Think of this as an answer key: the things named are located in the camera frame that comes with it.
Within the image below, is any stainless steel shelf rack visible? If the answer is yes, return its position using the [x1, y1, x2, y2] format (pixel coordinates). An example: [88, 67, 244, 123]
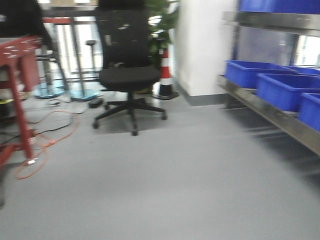
[218, 11, 320, 155]

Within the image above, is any blue bin middle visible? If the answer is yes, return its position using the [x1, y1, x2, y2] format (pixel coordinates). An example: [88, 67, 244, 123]
[256, 73, 320, 112]

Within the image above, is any blue bin top shelf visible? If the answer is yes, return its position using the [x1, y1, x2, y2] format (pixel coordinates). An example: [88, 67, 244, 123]
[239, 0, 320, 15]

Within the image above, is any orange white traffic cone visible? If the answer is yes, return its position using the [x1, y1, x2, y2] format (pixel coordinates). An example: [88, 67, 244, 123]
[152, 48, 179, 100]

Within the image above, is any black power adapter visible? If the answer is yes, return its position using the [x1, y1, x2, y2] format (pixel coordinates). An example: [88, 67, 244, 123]
[88, 97, 104, 109]

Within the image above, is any chrome stool base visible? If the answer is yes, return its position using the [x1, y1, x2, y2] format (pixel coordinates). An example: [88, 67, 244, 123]
[70, 16, 99, 102]
[33, 45, 65, 99]

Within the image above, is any blue bin far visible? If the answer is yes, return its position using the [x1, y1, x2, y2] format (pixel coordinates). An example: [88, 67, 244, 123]
[224, 60, 298, 89]

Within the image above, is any black office chair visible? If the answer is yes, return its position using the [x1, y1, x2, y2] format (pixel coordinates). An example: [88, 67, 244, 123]
[92, 0, 167, 136]

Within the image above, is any green potted plant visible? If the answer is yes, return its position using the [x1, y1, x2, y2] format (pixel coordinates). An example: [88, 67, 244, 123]
[145, 0, 180, 70]

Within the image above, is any red metal table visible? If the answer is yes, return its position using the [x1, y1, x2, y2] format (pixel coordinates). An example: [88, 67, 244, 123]
[0, 35, 41, 168]

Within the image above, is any blue bin near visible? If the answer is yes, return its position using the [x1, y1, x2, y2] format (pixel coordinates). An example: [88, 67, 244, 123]
[297, 92, 320, 132]

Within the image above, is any orange cable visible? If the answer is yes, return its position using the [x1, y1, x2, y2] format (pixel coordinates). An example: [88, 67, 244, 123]
[13, 110, 81, 180]

